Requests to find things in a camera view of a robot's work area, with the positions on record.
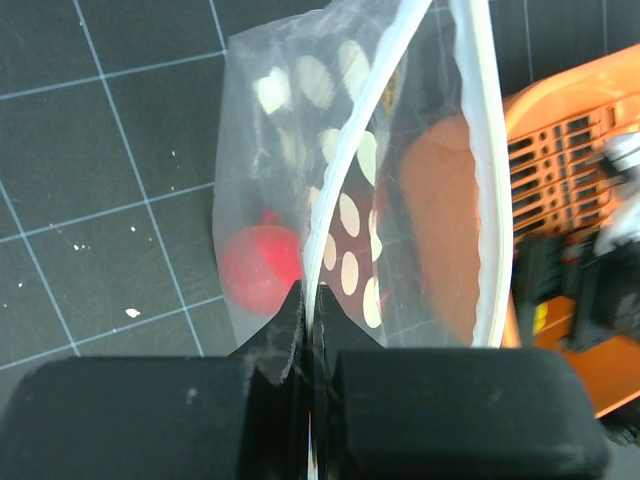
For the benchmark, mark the clear polka dot zip bag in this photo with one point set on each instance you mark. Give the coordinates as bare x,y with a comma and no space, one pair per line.
318,111

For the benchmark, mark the red toy strawberry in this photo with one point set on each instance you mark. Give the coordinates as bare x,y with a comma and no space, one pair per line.
260,263

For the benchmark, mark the orange plastic basket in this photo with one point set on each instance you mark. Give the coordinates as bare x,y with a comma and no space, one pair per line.
571,154

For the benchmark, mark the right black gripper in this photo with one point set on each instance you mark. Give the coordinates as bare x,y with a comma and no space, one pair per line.
603,286

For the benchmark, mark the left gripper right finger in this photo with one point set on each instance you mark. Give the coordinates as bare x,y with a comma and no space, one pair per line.
446,413

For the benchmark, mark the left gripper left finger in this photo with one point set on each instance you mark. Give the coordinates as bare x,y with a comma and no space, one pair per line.
242,416

